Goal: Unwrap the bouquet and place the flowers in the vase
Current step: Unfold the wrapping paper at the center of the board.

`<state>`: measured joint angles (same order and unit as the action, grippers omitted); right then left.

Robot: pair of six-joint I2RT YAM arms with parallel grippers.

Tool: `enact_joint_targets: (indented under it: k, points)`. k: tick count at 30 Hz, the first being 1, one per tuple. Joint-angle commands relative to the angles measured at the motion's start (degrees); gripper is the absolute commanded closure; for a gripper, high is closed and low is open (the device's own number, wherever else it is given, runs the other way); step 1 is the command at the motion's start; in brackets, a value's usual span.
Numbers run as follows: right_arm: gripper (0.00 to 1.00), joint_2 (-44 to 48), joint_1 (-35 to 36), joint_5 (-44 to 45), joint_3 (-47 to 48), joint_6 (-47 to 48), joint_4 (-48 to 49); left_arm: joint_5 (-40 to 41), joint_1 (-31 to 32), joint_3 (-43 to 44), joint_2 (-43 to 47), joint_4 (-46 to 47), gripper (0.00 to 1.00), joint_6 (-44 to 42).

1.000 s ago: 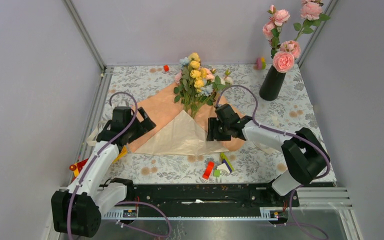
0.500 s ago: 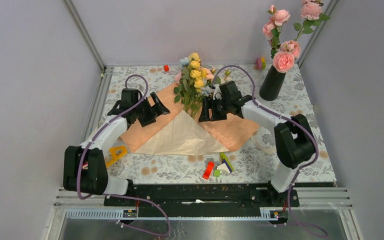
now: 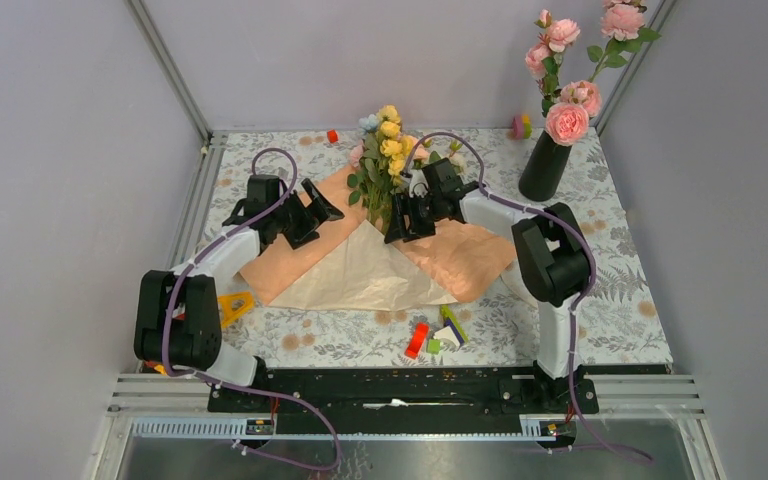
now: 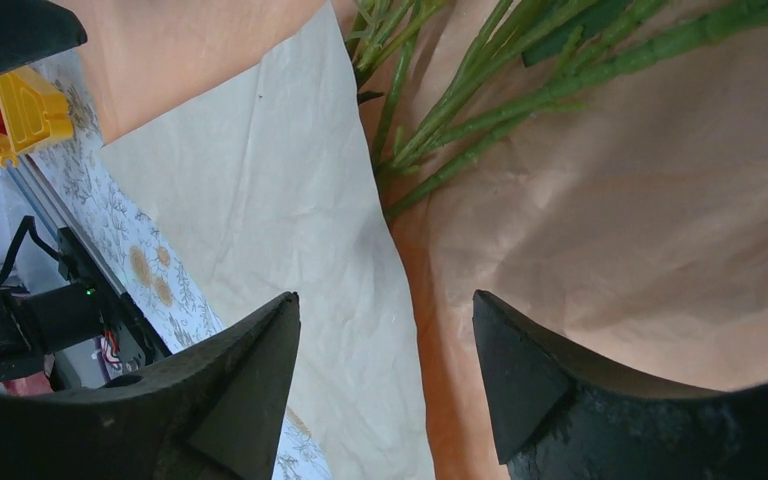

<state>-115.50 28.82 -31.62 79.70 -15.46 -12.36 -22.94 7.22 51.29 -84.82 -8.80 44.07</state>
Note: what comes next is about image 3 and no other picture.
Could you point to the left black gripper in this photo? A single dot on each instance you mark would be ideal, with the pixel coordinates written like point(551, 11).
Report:
point(312, 215)

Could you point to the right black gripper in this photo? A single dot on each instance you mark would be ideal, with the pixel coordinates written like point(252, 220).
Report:
point(405, 206)

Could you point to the peach wrapping paper sheet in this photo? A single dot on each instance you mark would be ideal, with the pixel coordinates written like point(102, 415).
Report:
point(350, 267)

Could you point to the colourful flower bouquet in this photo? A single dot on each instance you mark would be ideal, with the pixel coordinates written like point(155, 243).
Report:
point(386, 161)

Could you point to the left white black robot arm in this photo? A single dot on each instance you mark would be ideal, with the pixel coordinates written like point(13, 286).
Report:
point(196, 344)

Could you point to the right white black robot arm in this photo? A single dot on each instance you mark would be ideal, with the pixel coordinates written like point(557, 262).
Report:
point(555, 263)

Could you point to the black vase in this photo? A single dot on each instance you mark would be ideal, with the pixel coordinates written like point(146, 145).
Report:
point(544, 169)

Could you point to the floral patterned table mat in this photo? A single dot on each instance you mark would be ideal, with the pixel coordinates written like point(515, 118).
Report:
point(617, 321)

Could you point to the green long toy block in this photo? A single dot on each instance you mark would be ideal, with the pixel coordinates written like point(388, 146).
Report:
point(447, 314)

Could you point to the red toy block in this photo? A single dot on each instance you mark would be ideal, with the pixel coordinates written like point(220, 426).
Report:
point(417, 340)

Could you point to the red yellow toy truck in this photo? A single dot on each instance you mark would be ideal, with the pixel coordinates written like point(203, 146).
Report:
point(230, 309)

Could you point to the white purple toy block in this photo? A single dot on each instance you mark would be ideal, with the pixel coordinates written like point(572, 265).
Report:
point(451, 334)

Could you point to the small green toy cube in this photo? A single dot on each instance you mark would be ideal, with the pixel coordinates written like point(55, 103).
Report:
point(433, 346)

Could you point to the pink yellow green toy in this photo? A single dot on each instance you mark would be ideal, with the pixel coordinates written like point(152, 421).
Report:
point(521, 127)

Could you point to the pink rose stems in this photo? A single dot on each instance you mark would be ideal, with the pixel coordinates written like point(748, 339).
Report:
point(570, 96)

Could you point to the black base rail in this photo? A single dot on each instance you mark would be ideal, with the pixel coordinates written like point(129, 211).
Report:
point(399, 401)

